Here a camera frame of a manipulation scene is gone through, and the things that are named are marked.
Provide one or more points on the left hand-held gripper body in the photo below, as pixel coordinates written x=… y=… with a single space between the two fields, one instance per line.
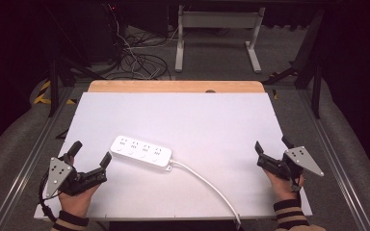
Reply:
x=57 y=174

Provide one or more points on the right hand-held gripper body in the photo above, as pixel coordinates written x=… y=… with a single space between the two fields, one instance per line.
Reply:
x=303 y=159

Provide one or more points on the white power strip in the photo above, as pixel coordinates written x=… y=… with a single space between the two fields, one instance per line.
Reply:
x=141 y=150

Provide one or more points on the person's left hand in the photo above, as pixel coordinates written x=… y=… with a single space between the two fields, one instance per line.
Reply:
x=77 y=202

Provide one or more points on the person's right hand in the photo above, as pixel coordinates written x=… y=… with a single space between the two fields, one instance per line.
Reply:
x=282 y=191

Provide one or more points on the black metal stand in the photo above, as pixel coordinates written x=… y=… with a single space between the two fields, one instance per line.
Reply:
x=316 y=93
x=54 y=89

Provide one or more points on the yellow black floor tape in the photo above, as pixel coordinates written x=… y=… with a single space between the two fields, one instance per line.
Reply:
x=43 y=95

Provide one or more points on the white board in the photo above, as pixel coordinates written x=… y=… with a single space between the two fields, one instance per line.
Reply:
x=189 y=122

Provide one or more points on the black equipment box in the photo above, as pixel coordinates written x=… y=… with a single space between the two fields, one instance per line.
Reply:
x=93 y=29

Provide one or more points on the aluminium rail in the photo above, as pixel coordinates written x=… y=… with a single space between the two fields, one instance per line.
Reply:
x=337 y=160
x=22 y=173

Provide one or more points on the white metal desk frame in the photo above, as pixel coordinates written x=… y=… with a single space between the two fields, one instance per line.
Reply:
x=218 y=20

